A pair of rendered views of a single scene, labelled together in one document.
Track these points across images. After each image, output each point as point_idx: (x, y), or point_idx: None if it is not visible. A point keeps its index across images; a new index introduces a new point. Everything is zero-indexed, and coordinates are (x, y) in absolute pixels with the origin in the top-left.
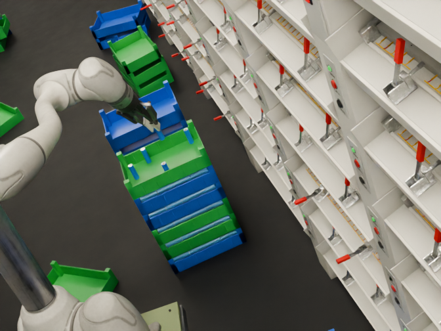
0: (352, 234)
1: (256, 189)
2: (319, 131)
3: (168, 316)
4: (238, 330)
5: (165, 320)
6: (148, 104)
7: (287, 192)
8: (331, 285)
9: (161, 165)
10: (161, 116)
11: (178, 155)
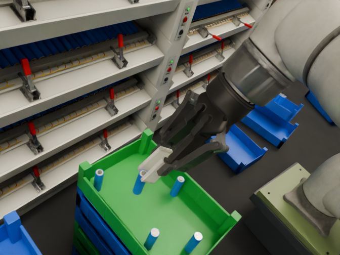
0: (225, 26)
1: (33, 235)
2: None
3: (273, 193)
4: (211, 193)
5: (277, 193)
6: (196, 92)
7: (88, 157)
8: (155, 141)
9: (152, 219)
10: (38, 250)
11: (129, 198)
